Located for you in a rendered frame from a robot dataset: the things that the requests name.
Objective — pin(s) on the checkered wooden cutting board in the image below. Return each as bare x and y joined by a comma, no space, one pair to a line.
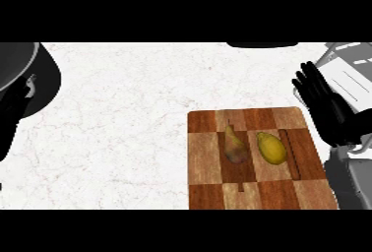
208,157

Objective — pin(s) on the brown green pear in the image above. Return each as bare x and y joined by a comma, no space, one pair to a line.
234,149

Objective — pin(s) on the black flat object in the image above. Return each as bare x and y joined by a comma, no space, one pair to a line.
261,44

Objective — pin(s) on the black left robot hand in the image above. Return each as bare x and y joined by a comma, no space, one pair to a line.
11,114

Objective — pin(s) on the yellow lemon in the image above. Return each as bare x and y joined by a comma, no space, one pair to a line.
270,149

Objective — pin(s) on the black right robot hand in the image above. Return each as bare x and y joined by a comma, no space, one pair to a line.
333,114

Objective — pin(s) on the dark grey round pan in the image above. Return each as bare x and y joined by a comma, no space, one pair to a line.
45,75

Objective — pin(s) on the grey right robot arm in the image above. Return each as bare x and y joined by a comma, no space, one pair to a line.
351,183

